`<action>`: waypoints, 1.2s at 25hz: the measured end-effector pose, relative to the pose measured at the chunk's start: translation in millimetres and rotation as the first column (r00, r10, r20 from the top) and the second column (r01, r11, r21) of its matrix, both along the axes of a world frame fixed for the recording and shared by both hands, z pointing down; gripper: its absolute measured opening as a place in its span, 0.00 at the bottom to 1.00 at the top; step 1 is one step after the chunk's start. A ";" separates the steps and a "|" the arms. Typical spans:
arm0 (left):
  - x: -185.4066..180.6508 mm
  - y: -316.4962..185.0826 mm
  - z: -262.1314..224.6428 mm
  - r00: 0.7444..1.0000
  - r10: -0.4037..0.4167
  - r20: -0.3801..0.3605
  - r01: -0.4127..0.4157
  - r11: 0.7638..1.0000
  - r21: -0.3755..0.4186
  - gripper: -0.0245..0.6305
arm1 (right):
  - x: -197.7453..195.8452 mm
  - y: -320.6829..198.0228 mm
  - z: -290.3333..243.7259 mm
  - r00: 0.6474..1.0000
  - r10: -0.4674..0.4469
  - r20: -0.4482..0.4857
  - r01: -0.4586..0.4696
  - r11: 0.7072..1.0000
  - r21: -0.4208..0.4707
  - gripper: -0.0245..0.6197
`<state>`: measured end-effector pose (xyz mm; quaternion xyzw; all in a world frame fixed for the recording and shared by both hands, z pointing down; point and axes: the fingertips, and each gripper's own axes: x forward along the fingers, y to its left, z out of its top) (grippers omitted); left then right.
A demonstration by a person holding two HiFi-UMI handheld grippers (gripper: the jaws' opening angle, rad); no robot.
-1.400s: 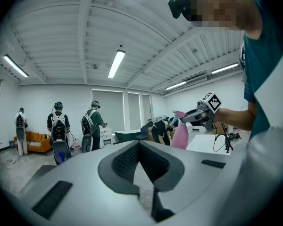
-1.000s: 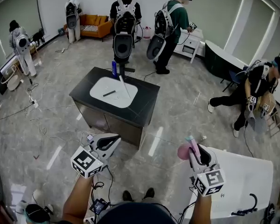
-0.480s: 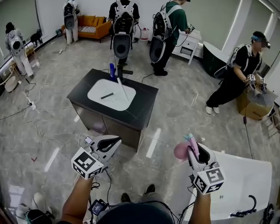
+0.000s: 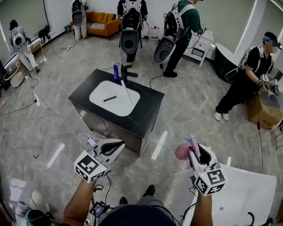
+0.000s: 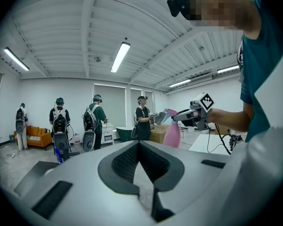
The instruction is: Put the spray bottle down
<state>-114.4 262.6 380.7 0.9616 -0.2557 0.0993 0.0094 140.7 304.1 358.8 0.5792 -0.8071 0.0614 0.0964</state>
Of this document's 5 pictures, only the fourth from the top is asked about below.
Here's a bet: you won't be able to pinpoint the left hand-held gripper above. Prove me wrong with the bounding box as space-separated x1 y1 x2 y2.
74 138 125 183

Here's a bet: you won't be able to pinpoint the white grey backpack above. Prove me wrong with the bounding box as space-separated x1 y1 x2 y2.
119 0 143 55
71 0 86 26
11 26 27 49
153 1 187 65
225 46 265 83

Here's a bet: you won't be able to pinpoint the white round side table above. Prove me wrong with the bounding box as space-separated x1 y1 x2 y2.
4 62 27 88

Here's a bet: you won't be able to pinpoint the white tray mat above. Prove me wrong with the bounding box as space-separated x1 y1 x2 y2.
89 80 142 117

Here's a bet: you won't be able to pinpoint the person's left forearm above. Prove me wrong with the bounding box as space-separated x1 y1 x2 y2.
62 179 97 226

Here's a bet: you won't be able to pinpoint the grey patterned cloth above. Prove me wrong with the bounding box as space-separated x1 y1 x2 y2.
261 90 283 108

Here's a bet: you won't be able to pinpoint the person's right forearm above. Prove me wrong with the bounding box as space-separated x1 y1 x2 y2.
192 192 215 226

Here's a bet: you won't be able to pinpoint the clear water jug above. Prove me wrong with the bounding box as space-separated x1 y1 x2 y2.
150 25 161 41

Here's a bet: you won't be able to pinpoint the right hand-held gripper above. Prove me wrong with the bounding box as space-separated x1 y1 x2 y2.
188 144 227 195

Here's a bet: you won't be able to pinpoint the black table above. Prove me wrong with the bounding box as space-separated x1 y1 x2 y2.
68 68 165 156

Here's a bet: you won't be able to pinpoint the green round table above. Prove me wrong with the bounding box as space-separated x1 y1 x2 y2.
214 43 245 83

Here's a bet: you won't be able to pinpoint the blue handled tool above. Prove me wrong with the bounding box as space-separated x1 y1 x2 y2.
113 64 120 83

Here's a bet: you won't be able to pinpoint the cardboard box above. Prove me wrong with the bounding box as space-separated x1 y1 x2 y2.
246 94 283 130

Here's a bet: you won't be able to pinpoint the person's grey trousers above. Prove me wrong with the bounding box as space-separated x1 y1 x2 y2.
138 195 166 209

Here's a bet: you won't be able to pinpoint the pink round object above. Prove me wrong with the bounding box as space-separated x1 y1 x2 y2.
175 135 201 161

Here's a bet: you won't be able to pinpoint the white cabinet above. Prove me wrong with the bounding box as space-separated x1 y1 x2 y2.
183 29 215 67

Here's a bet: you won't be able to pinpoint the black bag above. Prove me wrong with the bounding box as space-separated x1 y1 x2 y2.
37 24 51 43

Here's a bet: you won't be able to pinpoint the lit phone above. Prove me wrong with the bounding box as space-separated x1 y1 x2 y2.
86 137 98 148

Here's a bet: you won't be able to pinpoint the black floor cable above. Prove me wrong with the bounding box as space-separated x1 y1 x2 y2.
0 101 38 117

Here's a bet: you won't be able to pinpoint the orange sofa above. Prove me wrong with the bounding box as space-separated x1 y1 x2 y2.
86 11 121 41

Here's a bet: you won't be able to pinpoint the long white stick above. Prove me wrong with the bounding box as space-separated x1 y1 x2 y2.
121 80 133 105

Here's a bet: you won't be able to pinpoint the small black screen device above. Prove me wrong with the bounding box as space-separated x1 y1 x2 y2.
89 201 109 218

